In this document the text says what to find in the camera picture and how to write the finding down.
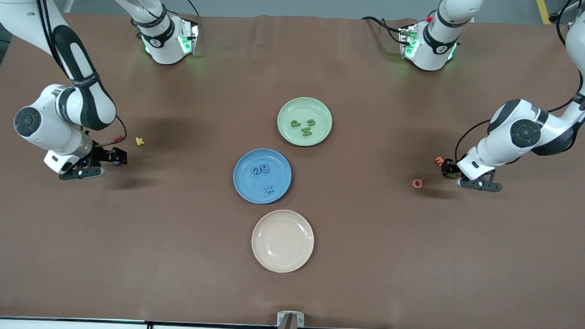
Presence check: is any metal clamp bracket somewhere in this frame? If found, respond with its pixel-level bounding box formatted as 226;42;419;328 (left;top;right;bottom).
277;311;305;328

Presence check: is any beige plate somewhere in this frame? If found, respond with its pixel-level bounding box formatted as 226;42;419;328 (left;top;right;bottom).
250;208;316;274

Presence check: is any green plate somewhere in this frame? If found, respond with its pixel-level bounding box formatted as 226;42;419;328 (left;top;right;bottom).
276;96;334;148

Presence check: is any black base cable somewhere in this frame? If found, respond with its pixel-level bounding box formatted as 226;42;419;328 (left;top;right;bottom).
173;0;201;19
361;15;406;45

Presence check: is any blue plate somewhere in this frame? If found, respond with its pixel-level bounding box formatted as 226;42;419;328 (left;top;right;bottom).
232;147;294;206

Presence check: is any table cover sheet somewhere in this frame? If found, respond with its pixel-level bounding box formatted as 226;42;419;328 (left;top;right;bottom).
0;4;585;329

